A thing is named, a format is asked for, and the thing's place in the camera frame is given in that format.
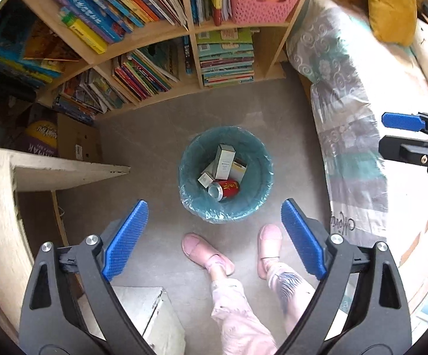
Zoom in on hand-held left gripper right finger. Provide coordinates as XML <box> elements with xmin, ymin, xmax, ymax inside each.
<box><xmin>278</xmin><ymin>198</ymin><xmax>412</xmax><ymax>355</ymax></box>

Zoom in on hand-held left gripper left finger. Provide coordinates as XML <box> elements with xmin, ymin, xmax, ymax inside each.
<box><xmin>19</xmin><ymin>200</ymin><xmax>153</xmax><ymax>355</ymax></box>

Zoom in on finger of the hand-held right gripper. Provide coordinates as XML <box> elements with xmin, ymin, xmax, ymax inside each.
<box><xmin>378</xmin><ymin>135</ymin><xmax>428</xmax><ymax>179</ymax></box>
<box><xmin>381</xmin><ymin>111</ymin><xmax>428</xmax><ymax>143</ymax></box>

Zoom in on teal trash bin with liner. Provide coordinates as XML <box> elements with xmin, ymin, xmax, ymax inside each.
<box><xmin>178</xmin><ymin>126</ymin><xmax>275</xmax><ymax>224</ymax></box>

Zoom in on red drink can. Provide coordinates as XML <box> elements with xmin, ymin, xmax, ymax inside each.
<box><xmin>207</xmin><ymin>178</ymin><xmax>240</xmax><ymax>202</ymax></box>

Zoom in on small white boxes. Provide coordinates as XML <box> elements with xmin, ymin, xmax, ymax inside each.
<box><xmin>229</xmin><ymin>158</ymin><xmax>248</xmax><ymax>183</ymax></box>

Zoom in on tall white box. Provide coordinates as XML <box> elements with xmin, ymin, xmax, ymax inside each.
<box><xmin>214</xmin><ymin>144</ymin><xmax>237</xmax><ymax>181</ymax></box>

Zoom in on person's right pink shoe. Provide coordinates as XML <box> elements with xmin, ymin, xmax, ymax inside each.
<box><xmin>257</xmin><ymin>224</ymin><xmax>283</xmax><ymax>280</ymax></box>

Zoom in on person's pink shoe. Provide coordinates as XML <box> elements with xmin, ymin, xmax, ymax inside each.
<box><xmin>257</xmin><ymin>224</ymin><xmax>283</xmax><ymax>280</ymax></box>
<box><xmin>182</xmin><ymin>233</ymin><xmax>236</xmax><ymax>276</ymax></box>

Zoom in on person's right leg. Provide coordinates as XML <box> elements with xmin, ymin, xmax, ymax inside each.
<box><xmin>266</xmin><ymin>261</ymin><xmax>316</xmax><ymax>335</ymax></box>

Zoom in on person's leg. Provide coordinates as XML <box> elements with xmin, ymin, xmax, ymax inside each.
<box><xmin>266</xmin><ymin>261</ymin><xmax>316</xmax><ymax>335</ymax></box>
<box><xmin>210</xmin><ymin>259</ymin><xmax>277</xmax><ymax>355</ymax></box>

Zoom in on grey green printed blanket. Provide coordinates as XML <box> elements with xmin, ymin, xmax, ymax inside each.
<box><xmin>286</xmin><ymin>0</ymin><xmax>390</xmax><ymax>237</ymax></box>

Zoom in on yellow pillow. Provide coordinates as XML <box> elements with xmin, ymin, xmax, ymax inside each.
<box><xmin>367</xmin><ymin>0</ymin><xmax>418</xmax><ymax>47</ymax></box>

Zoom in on person's left pink shoe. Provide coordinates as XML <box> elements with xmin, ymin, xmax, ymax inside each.
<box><xmin>182</xmin><ymin>233</ymin><xmax>236</xmax><ymax>276</ymax></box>

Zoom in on person's left leg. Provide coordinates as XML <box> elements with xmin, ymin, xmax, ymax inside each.
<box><xmin>210</xmin><ymin>259</ymin><xmax>277</xmax><ymax>355</ymax></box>

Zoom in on brown cardboard box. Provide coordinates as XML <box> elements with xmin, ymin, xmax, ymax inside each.
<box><xmin>25</xmin><ymin>104</ymin><xmax>103</xmax><ymax>163</ymax></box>

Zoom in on purple yellow toy box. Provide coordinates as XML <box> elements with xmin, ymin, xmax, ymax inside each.
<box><xmin>24</xmin><ymin>120</ymin><xmax>59</xmax><ymax>154</ymax></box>

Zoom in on stack of teal books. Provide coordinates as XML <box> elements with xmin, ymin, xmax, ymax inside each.
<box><xmin>195</xmin><ymin>28</ymin><xmax>255</xmax><ymax>87</ymax></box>

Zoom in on curved wooden bookshelf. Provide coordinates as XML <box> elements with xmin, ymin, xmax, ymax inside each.
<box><xmin>0</xmin><ymin>0</ymin><xmax>320</xmax><ymax>126</ymax></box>

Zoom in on pile of large picture books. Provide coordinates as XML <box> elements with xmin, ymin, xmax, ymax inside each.
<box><xmin>0</xmin><ymin>15</ymin><xmax>82</xmax><ymax>89</ymax></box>

